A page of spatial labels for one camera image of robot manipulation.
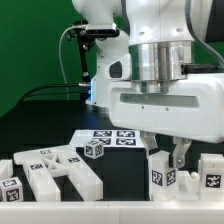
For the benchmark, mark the white chair back frame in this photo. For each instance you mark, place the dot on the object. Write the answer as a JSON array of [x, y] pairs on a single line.
[[42, 166]]

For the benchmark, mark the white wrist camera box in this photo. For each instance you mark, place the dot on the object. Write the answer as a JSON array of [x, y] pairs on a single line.
[[120, 69]]

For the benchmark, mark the white front rail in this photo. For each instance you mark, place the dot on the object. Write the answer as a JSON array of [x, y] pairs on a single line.
[[183, 212]]

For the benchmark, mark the white tagged cube left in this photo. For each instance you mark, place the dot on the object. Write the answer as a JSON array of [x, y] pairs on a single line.
[[11, 190]]

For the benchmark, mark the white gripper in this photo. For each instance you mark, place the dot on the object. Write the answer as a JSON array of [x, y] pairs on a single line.
[[193, 109]]

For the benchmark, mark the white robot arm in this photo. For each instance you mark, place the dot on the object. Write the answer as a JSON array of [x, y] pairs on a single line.
[[146, 77]]

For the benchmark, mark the black camera stand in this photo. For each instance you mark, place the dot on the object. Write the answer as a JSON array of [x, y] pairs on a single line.
[[85, 43]]

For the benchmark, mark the white chair seat part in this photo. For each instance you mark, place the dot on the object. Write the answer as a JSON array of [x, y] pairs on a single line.
[[188, 186]]

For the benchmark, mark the white tagged cube nut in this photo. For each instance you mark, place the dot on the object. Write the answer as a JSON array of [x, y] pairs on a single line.
[[93, 149]]

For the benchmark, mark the black camera on stand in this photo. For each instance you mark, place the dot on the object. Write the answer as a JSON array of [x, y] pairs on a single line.
[[102, 30]]

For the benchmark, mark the white marker sheet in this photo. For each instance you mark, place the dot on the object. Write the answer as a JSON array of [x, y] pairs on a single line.
[[110, 138]]

